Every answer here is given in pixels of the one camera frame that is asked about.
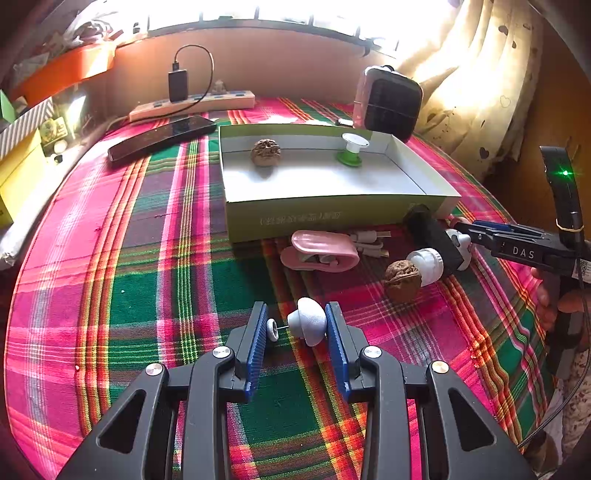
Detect brown walnut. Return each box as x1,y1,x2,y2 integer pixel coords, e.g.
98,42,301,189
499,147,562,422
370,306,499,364
250,138,282,169
384,260,423,303

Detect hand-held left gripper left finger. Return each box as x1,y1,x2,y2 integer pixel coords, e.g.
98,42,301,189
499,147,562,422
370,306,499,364
55,302,269,480

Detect green and white spool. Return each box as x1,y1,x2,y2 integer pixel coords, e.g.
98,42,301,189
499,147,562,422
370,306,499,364
335,133,371,165

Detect black charger with cable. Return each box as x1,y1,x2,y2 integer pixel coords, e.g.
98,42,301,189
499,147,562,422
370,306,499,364
167,45,216,116

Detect white power strip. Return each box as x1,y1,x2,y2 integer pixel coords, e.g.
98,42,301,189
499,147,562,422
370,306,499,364
128,90,256,123

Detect white round gadget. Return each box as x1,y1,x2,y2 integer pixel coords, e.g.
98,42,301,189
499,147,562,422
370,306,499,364
445,228,475,271

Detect white cable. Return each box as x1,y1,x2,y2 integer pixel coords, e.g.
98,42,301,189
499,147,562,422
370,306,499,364
350,228,392,260

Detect black rectangular device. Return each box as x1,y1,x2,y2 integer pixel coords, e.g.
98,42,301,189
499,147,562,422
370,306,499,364
404,205,472,278

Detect orange plastic tray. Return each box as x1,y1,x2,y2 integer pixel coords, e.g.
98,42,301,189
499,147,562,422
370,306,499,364
11,41,116,107

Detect small desk fan heater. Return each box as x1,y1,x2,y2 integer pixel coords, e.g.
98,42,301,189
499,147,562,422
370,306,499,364
353,65,424,143

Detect pink plastic clip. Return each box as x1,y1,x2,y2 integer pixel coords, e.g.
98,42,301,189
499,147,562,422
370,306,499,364
281,248,361,271
291,231,359,256

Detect person's right hand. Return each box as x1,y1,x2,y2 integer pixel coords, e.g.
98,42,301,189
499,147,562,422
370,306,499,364
531,269,587,332

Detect yellow box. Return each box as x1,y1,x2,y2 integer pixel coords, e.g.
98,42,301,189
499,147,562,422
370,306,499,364
0,129,45,228

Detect window with bars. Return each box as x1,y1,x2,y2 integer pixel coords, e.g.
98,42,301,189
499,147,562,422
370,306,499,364
148,0,403,52

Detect small square framed decoration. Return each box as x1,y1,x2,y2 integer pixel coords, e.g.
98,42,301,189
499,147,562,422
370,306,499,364
41,117,71,154

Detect striped box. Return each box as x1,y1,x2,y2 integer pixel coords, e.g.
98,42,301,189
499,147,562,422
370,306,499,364
0,98,55,160

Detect white mushroom-shaped knob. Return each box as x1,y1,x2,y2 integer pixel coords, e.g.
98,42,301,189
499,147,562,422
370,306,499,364
269,298,326,346

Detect cream heart-print curtain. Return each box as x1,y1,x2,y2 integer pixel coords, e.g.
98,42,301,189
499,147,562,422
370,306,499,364
397,0,544,182

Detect plaid cloth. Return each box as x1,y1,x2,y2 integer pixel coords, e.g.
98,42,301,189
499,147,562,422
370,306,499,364
4,97,570,480

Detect green and white cardboard box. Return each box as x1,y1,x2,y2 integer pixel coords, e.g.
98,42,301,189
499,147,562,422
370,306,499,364
218,122,462,244

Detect black smartphone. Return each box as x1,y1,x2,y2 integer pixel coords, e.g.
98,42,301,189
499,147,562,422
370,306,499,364
107,115,217,165

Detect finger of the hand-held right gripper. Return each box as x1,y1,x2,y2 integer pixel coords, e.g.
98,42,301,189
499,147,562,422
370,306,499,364
450,218,497,252
470,220,552,240

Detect small white jar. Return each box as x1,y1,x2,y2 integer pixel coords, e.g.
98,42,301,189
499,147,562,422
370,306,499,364
410,248,446,287

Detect black braided cable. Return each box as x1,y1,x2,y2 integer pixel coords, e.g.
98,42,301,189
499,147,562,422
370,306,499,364
516,346,591,449

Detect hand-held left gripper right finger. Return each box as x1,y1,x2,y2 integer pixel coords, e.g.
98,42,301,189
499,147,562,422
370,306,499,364
324,302,536,480

